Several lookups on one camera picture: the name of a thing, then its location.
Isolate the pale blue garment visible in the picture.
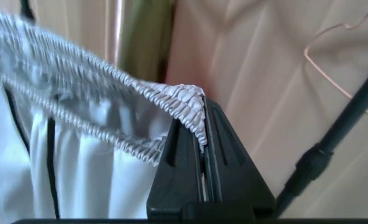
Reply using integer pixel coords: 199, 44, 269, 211
0, 7, 208, 220

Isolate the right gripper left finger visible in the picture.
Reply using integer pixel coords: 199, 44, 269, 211
146, 118, 204, 219

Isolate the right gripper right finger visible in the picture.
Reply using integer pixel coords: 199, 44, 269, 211
203, 97, 277, 219

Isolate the pink clothes hanger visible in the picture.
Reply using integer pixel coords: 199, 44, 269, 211
303, 7, 368, 127

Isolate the beige curtain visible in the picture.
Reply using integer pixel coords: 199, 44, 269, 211
0, 0, 368, 218

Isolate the green printed shirt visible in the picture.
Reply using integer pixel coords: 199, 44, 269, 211
118, 0, 175, 82

